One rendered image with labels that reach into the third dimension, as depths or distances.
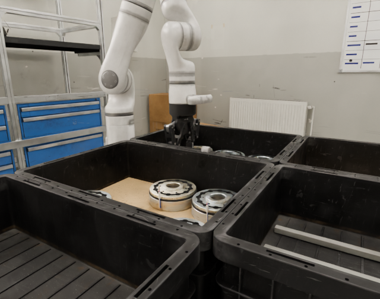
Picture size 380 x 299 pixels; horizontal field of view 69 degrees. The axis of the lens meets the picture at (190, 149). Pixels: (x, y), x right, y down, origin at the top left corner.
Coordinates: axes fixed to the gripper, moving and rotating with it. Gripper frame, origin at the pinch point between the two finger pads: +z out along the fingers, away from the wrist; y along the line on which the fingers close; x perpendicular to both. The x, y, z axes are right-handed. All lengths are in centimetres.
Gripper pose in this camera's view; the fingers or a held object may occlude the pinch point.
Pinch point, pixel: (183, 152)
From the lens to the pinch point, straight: 80.6
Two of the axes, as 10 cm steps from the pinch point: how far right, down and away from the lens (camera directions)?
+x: 8.0, 1.5, -5.8
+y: -6.0, 2.2, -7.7
